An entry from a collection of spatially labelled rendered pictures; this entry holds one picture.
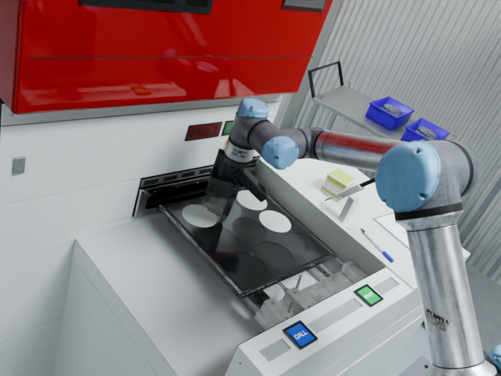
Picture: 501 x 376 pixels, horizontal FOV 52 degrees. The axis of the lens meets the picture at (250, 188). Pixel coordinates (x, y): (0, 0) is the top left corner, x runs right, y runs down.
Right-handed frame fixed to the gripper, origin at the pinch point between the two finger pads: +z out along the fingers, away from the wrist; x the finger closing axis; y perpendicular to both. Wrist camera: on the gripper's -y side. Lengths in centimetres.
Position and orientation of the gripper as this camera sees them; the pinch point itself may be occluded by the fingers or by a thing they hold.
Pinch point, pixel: (224, 218)
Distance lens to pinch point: 142.8
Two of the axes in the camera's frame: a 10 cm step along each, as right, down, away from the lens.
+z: -3.0, 8.0, 5.2
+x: -0.6, 5.2, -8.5
